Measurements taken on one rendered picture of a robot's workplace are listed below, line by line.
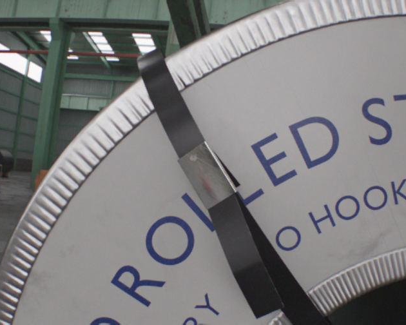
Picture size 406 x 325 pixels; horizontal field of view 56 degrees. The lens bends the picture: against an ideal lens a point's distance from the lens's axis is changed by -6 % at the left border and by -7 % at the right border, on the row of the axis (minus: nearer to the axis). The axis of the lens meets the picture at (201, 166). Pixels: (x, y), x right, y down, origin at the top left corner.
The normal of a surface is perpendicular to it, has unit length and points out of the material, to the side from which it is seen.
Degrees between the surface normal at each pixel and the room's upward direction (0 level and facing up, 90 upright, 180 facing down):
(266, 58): 90
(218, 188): 96
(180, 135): 86
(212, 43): 90
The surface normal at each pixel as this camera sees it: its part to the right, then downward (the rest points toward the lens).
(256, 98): -0.10, -0.04
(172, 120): -0.30, -0.24
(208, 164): -0.30, 0.04
